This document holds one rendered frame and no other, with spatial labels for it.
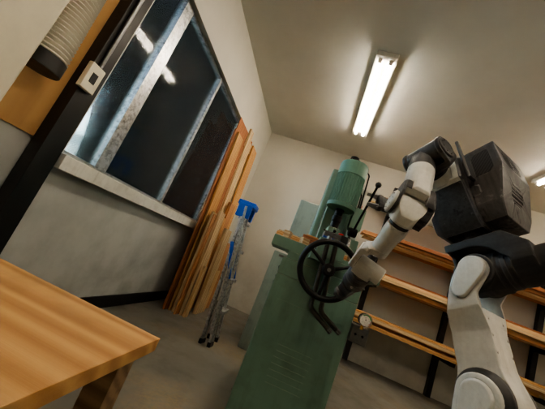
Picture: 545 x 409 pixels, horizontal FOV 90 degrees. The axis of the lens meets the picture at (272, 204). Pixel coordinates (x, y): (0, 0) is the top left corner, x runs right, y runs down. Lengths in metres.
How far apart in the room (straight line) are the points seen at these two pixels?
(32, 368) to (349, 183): 1.54
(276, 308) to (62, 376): 1.16
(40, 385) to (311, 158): 4.15
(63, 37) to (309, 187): 3.41
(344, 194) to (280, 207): 2.51
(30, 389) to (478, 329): 1.02
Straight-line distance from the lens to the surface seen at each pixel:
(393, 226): 0.95
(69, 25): 1.42
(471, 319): 1.07
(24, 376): 0.43
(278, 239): 1.49
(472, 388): 1.02
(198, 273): 2.80
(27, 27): 1.21
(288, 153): 4.40
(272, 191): 4.18
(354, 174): 1.72
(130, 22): 1.74
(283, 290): 1.49
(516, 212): 1.19
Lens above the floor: 0.73
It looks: 12 degrees up
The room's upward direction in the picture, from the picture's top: 22 degrees clockwise
